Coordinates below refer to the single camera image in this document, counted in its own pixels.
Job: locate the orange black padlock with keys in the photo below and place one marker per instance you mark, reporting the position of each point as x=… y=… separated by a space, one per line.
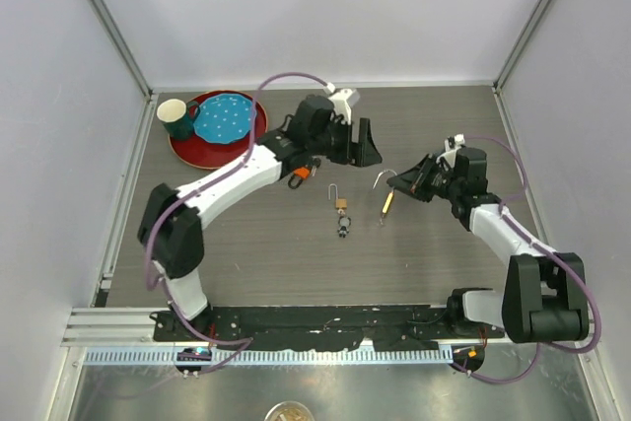
x=302 y=174

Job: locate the keys on small padlock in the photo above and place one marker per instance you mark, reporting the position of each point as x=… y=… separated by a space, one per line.
x=343 y=224

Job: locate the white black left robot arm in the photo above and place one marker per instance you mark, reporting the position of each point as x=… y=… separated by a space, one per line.
x=171 y=230

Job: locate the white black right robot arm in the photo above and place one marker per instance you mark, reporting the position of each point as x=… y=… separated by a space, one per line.
x=543 y=299

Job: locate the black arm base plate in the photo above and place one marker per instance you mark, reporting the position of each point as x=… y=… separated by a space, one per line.
x=322 y=329

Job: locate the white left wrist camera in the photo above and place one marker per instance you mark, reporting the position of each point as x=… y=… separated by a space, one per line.
x=343 y=101

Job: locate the blue dotted plate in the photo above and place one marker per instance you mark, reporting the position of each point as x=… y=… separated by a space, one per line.
x=223 y=119

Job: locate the red round tray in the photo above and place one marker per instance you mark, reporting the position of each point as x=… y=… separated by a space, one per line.
x=199 y=154

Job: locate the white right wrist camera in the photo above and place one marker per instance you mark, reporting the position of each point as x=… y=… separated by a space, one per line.
x=453 y=145

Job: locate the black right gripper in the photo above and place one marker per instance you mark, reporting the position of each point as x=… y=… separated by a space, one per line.
x=413 y=180

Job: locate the slotted blue-white cable duct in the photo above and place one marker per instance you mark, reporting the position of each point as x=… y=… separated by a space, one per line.
x=186 y=356

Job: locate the dark green mug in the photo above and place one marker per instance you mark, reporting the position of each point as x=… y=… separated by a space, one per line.
x=178 y=117

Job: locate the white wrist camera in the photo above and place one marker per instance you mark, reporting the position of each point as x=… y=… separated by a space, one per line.
x=343 y=101
x=453 y=145

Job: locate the round metal object bottom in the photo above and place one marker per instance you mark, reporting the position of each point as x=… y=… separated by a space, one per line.
x=289 y=411

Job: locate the large brass padlock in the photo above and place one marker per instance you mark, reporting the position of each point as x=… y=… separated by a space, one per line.
x=389 y=196

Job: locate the small brass long-shackle padlock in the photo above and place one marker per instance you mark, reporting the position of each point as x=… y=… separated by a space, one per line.
x=340 y=203

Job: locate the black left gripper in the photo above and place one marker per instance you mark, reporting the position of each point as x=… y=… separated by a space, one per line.
x=359 y=154

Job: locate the aluminium frame rail front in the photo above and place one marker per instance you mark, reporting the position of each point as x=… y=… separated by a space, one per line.
x=109 y=327

